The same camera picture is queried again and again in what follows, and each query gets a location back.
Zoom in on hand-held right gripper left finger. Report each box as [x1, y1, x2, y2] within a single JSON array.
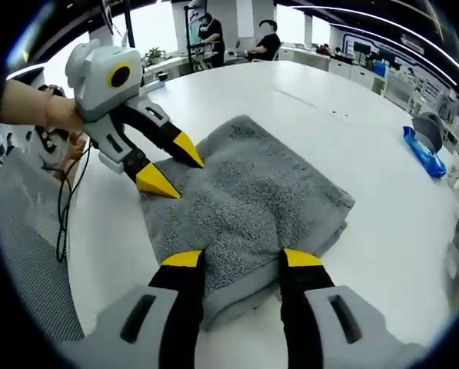
[[58, 248, 206, 369]]

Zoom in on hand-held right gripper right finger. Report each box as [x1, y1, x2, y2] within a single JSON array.
[[278, 248, 426, 369]]

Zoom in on grey towel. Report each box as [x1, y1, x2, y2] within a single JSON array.
[[138, 114, 356, 334]]

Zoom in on person's left hand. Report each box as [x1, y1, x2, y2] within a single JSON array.
[[44, 94, 87, 135]]

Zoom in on small green plant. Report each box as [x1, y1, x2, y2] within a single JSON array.
[[143, 46, 168, 68]]

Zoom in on black monitor pole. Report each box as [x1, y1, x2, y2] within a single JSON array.
[[123, 0, 134, 49]]

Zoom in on black tripod stand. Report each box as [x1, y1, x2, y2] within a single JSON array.
[[183, 0, 205, 72]]

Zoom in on grey mesh office chair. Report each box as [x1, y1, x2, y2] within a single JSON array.
[[0, 148, 86, 343]]

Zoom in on white office cabinets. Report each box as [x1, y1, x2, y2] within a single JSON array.
[[278, 44, 391, 93]]

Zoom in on blue wipes packet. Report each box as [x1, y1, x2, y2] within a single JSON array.
[[401, 125, 447, 178]]

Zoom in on white mesh office chair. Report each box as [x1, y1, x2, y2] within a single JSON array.
[[382, 68, 417, 112]]

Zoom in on ceiling air conditioner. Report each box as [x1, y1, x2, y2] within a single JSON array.
[[400, 33, 426, 49]]

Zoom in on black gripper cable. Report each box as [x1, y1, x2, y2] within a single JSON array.
[[55, 132, 94, 264]]

